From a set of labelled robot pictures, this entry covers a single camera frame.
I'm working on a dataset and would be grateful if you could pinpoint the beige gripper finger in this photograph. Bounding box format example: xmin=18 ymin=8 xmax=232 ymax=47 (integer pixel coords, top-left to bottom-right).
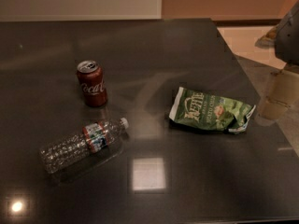
xmin=258 ymin=97 xmax=288 ymax=120
xmin=270 ymin=70 xmax=299 ymax=105

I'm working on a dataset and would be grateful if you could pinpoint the red Coca-Cola can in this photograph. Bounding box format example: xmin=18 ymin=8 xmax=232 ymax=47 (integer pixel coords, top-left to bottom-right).
xmin=77 ymin=60 xmax=107 ymax=107

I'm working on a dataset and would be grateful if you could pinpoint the green jalapeno chip bag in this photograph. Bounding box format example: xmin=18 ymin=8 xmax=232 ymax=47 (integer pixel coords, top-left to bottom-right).
xmin=169 ymin=87 xmax=256 ymax=133

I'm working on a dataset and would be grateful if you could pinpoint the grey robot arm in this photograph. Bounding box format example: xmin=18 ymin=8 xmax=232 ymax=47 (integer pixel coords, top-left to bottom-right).
xmin=258 ymin=1 xmax=299 ymax=120

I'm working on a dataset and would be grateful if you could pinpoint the clear plastic water bottle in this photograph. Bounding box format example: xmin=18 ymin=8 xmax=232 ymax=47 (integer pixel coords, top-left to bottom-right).
xmin=39 ymin=118 xmax=129 ymax=174

